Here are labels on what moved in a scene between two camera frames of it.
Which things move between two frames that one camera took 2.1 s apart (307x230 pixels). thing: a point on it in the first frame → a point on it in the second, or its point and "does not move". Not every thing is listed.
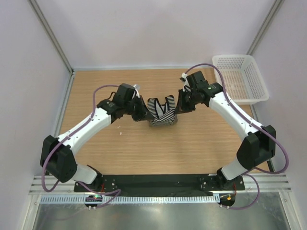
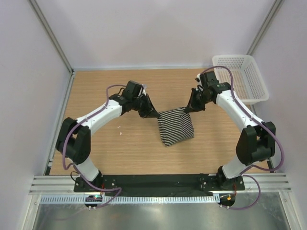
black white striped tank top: (163, 115) → (175, 126)
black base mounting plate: (164, 182) does not move
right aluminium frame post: (265, 27) does not move
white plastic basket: (243, 83) does not move
